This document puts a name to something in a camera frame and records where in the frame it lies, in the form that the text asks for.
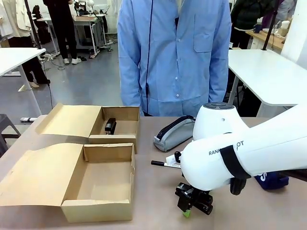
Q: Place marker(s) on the black stapler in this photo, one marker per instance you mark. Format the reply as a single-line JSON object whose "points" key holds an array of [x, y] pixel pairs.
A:
{"points": [[110, 125]]}

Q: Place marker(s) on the black stand pole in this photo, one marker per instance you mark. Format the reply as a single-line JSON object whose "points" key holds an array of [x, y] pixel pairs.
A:
{"points": [[271, 28], [31, 21]]}

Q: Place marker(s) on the dark blue mug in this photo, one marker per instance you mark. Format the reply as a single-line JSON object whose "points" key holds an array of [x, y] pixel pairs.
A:
{"points": [[257, 28]]}

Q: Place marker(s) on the wooden background table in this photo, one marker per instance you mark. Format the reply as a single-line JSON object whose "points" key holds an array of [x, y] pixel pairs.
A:
{"points": [[273, 39]]}

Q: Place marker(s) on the person in dark green jacket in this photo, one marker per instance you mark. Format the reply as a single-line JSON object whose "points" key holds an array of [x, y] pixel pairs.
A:
{"points": [[247, 14]]}

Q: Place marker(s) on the person in black clothes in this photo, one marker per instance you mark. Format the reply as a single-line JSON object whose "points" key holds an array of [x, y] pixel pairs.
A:
{"points": [[62, 24]]}

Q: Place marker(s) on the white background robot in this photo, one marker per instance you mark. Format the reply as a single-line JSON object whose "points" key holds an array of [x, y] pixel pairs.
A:
{"points": [[90, 3]]}

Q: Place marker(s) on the person in cream jacket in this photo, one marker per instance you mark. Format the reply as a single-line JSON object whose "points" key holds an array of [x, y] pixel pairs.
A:
{"points": [[14, 19]]}

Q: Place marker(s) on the person in purple top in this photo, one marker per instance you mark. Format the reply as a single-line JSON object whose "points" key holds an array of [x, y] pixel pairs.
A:
{"points": [[269, 20]]}

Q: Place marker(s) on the white roll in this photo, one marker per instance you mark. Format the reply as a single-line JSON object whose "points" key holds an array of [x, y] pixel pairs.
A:
{"points": [[285, 26]]}

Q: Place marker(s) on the grey pencil case black zipper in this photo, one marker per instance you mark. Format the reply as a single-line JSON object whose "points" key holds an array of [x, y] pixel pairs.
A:
{"points": [[172, 136]]}

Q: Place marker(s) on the large white table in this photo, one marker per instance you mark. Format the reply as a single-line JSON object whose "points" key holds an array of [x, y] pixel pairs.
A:
{"points": [[263, 72]]}

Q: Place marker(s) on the cardboard box with short lid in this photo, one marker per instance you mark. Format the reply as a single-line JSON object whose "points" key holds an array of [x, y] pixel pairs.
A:
{"points": [[72, 119]]}

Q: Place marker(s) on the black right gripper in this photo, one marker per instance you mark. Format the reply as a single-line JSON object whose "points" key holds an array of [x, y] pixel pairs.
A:
{"points": [[189, 190]]}

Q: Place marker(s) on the navy blue pouch white letters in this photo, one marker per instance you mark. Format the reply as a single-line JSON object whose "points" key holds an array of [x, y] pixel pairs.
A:
{"points": [[273, 180]]}

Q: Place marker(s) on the small white clip black knob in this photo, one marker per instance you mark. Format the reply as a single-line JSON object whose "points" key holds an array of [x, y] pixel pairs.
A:
{"points": [[171, 158]]}

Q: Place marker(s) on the person torso blue shirt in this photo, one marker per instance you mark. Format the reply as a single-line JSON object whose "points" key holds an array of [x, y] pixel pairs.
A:
{"points": [[172, 60]]}

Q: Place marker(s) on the black office chair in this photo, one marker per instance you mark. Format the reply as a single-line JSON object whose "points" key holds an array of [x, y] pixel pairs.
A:
{"points": [[40, 33]]}

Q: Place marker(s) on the black stool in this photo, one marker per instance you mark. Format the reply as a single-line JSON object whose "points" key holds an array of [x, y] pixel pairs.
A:
{"points": [[4, 122]]}

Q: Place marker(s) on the white table with single leg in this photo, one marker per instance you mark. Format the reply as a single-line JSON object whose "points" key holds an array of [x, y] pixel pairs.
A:
{"points": [[14, 57]]}

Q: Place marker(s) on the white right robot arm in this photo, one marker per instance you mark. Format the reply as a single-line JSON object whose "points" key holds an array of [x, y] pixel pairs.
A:
{"points": [[263, 143]]}

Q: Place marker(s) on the grey background desk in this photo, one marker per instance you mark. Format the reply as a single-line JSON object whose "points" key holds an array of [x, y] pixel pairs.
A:
{"points": [[84, 22]]}

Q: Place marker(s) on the black marker pen white label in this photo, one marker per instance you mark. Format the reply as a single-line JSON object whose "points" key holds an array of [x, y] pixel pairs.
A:
{"points": [[159, 163]]}

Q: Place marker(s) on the cardboard box with long lid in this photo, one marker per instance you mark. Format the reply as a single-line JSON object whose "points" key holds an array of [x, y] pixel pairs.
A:
{"points": [[48, 175]]}

